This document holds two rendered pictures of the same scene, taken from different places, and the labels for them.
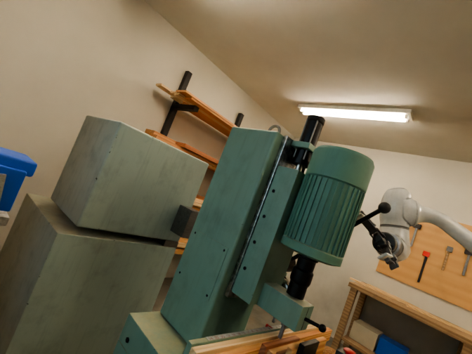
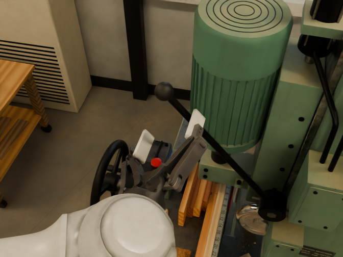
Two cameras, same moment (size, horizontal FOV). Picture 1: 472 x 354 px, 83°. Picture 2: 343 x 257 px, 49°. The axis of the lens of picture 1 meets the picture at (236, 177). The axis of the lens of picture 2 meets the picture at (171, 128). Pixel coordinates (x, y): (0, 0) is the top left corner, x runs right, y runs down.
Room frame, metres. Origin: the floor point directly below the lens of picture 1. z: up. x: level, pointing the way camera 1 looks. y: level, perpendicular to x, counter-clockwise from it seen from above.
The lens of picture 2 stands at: (1.25, -0.68, 1.88)
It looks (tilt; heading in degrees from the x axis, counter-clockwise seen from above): 49 degrees down; 151
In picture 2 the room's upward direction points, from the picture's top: straight up
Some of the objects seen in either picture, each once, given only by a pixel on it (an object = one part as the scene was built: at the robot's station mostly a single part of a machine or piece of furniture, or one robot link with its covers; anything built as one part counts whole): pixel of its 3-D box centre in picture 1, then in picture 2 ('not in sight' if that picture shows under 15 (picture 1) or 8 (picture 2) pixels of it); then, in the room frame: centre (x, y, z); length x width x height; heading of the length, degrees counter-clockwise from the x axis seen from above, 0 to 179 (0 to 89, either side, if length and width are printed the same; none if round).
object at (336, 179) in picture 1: (326, 204); (233, 76); (0.79, -0.28, 1.35); 0.18 x 0.18 x 0.31
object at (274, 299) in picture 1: (283, 307); (225, 169); (0.80, -0.27, 1.03); 0.14 x 0.07 x 0.09; 45
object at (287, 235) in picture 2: not in sight; (282, 237); (1.03, -0.26, 1.02); 0.09 x 0.07 x 0.12; 135
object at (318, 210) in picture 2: not in sight; (321, 193); (1.04, -0.23, 1.23); 0.09 x 0.08 x 0.15; 45
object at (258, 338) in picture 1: (269, 342); (222, 186); (0.79, -0.26, 0.92); 0.60 x 0.02 x 0.05; 135
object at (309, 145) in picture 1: (306, 141); (331, 6); (0.88, -0.18, 1.54); 0.08 x 0.08 x 0.17; 45
